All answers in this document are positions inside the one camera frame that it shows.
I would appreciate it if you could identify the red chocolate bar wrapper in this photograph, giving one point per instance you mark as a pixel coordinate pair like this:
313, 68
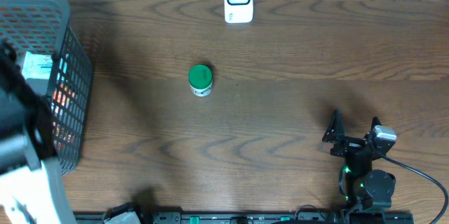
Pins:
64, 121

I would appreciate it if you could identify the grey plastic mesh basket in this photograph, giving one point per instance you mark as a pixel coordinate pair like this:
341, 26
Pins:
42, 27

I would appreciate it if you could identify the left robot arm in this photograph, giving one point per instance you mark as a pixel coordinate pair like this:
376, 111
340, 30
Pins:
32, 189

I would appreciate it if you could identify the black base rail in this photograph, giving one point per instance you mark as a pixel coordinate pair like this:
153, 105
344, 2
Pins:
267, 218

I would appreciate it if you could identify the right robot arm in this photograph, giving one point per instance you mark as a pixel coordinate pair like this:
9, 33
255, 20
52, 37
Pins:
368, 190

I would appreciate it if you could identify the green wet wipes packet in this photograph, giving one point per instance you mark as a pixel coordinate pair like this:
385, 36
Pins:
37, 66

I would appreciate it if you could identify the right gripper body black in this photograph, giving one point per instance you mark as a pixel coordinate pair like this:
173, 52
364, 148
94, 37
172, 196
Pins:
349, 146

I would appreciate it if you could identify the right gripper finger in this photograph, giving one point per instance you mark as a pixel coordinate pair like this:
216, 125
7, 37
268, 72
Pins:
375, 124
335, 131

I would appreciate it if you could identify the green lid white jar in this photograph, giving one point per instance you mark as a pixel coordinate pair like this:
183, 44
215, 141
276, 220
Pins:
200, 80

